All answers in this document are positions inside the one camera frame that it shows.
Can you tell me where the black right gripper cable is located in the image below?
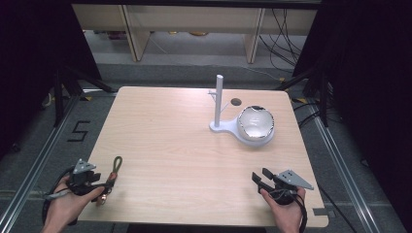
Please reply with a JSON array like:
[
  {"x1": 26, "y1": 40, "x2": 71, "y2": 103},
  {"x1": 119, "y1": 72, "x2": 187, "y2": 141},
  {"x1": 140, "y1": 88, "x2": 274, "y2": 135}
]
[{"x1": 290, "y1": 189, "x2": 309, "y2": 233}]

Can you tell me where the shiny silver bowl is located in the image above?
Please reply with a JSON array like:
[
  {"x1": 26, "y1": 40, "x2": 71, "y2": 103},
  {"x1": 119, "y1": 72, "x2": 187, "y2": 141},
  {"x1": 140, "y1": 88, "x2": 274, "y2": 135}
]
[{"x1": 236, "y1": 105, "x2": 276, "y2": 142}]

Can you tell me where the aluminium floor rail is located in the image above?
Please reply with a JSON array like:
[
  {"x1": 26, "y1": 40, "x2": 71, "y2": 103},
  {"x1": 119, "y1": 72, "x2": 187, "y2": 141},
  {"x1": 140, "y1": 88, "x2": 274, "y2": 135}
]
[
  {"x1": 291, "y1": 96, "x2": 382, "y2": 233},
  {"x1": 0, "y1": 87, "x2": 108, "y2": 233}
]

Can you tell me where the black curtain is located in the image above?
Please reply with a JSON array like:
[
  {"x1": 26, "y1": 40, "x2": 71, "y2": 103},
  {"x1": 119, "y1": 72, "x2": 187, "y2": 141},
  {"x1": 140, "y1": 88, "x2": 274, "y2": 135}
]
[
  {"x1": 0, "y1": 0, "x2": 103, "y2": 159},
  {"x1": 292, "y1": 0, "x2": 412, "y2": 224}
]

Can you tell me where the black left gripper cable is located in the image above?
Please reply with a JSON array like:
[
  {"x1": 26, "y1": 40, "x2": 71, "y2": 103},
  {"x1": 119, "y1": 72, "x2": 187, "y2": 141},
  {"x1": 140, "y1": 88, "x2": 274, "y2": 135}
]
[{"x1": 41, "y1": 165, "x2": 78, "y2": 227}]

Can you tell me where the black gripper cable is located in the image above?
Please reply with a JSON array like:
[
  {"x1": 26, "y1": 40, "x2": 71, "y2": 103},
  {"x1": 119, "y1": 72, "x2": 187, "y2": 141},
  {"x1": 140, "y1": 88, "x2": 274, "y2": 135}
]
[
  {"x1": 41, "y1": 165, "x2": 78, "y2": 227},
  {"x1": 290, "y1": 189, "x2": 309, "y2": 233}
]

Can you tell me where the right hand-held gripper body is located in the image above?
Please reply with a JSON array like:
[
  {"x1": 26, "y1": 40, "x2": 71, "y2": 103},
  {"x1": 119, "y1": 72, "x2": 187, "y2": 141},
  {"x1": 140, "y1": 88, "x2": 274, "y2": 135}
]
[{"x1": 271, "y1": 169, "x2": 315, "y2": 206}]

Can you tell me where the black metal stand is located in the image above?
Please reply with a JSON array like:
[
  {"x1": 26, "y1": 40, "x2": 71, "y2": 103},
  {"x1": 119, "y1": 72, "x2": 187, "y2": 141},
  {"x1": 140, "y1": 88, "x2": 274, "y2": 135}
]
[
  {"x1": 275, "y1": 63, "x2": 333, "y2": 129},
  {"x1": 51, "y1": 63, "x2": 119, "y2": 128}
]

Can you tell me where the white floor cable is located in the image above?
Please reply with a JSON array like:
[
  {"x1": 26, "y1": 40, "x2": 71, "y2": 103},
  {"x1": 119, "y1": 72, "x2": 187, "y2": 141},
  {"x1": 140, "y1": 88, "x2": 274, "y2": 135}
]
[{"x1": 241, "y1": 65, "x2": 287, "y2": 83}]

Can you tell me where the green and orange keychain lanyard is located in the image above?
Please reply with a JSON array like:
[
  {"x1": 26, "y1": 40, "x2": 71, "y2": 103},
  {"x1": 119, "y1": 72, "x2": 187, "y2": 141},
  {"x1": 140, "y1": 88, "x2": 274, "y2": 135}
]
[{"x1": 95, "y1": 155, "x2": 123, "y2": 207}]

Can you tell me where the person's right hand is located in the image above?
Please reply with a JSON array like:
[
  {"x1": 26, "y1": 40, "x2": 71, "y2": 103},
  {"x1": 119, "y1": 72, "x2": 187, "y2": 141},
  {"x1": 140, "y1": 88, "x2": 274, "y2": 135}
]
[{"x1": 259, "y1": 186, "x2": 307, "y2": 231}]

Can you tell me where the light wooden cabinet frame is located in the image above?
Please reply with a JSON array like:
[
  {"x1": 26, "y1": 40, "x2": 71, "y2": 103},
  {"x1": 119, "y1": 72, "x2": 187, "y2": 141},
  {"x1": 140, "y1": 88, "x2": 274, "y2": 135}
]
[{"x1": 71, "y1": 3, "x2": 319, "y2": 64}]

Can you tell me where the white stand with pole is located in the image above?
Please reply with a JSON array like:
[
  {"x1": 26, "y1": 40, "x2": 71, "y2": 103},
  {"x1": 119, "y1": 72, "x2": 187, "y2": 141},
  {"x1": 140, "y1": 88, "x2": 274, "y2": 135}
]
[{"x1": 207, "y1": 74, "x2": 276, "y2": 149}]

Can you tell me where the bundle of black cables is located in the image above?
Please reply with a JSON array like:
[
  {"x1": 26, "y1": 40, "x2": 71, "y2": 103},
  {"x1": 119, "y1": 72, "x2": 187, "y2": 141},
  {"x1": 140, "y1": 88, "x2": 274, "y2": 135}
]
[{"x1": 257, "y1": 8, "x2": 307, "y2": 76}]

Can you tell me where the person's left hand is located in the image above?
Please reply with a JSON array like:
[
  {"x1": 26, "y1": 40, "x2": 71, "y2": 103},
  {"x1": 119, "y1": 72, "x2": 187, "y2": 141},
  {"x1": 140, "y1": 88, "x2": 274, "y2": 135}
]
[{"x1": 43, "y1": 175, "x2": 106, "y2": 231}]

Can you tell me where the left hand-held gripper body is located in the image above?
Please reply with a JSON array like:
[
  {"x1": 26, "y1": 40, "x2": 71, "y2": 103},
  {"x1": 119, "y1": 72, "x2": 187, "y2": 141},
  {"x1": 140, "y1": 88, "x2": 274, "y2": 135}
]
[{"x1": 66, "y1": 157, "x2": 102, "y2": 197}]

